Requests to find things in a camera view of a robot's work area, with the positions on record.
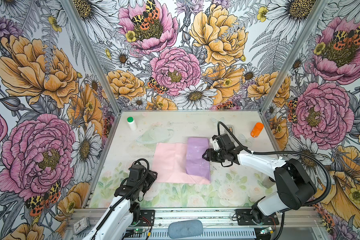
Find small white clock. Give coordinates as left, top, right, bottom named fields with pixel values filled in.
left=72, top=217, right=90, bottom=235

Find right black corrugated cable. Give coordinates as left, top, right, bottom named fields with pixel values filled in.
left=217, top=121, right=332, bottom=240

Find pink wrapping paper sheet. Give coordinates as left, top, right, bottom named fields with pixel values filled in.
left=153, top=137, right=211, bottom=185

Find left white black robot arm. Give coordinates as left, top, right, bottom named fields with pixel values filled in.
left=84, top=159, right=158, bottom=240

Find left black cable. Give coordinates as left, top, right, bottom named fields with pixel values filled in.
left=91, top=158, right=151, bottom=240

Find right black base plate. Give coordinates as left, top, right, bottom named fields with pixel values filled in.
left=235, top=209, right=280, bottom=226

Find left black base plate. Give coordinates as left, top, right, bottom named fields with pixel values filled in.
left=131, top=210, right=156, bottom=227

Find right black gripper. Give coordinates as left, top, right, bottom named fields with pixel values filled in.
left=201, top=148, right=227, bottom=164

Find clear glass bowl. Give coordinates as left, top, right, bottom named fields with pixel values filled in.
left=136, top=128, right=174, bottom=145

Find grey tape dispenser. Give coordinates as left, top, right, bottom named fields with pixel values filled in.
left=227, top=125, right=234, bottom=133

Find orange bottle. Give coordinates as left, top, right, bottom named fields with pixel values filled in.
left=251, top=122, right=264, bottom=138

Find aluminium front rail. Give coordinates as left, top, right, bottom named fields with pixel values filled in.
left=68, top=207, right=322, bottom=230

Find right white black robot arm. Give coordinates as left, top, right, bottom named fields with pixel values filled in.
left=202, top=134, right=317, bottom=225

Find grey foam pad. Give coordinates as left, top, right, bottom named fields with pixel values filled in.
left=168, top=220, right=204, bottom=239

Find white bottle green cap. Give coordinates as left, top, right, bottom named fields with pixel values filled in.
left=127, top=117, right=138, bottom=131

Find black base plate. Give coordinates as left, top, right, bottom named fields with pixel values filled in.
left=235, top=209, right=280, bottom=226
left=131, top=210, right=156, bottom=227

